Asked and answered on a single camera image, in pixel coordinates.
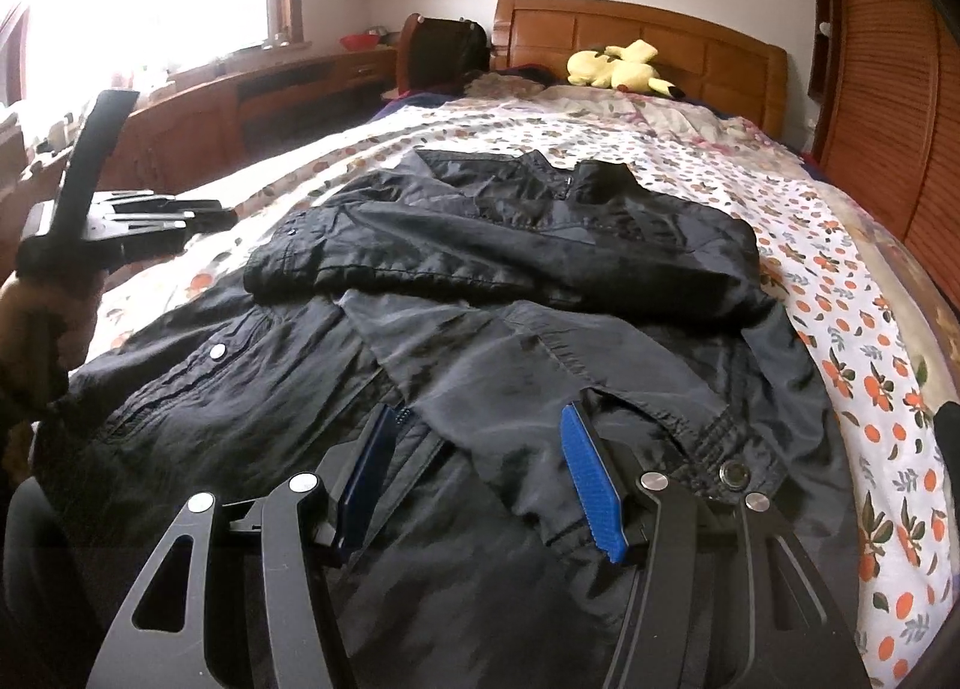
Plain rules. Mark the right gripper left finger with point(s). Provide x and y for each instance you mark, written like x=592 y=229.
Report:
x=353 y=475

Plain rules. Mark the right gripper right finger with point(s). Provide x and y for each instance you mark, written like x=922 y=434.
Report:
x=612 y=505

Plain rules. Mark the black jacket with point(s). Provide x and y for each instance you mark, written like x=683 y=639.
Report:
x=477 y=296

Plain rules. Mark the person's left hand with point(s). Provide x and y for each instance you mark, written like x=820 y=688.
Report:
x=46 y=332

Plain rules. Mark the wooden desk counter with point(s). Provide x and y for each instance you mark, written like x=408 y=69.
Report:
x=215 y=128

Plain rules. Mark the orange print bed sheet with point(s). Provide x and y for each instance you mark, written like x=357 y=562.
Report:
x=882 y=340

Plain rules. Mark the floral quilt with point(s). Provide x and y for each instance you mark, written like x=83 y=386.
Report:
x=814 y=239

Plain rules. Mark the red bowl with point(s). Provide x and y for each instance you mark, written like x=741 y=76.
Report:
x=360 y=42

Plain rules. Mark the dark garment on bed edge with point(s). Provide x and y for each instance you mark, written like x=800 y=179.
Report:
x=947 y=436

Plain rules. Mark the dark wooden chair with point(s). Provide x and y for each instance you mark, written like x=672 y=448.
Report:
x=439 y=54

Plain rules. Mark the yellow plush toy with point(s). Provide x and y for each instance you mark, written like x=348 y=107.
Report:
x=621 y=68

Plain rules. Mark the wooden louvred wardrobe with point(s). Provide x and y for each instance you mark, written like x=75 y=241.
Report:
x=888 y=134

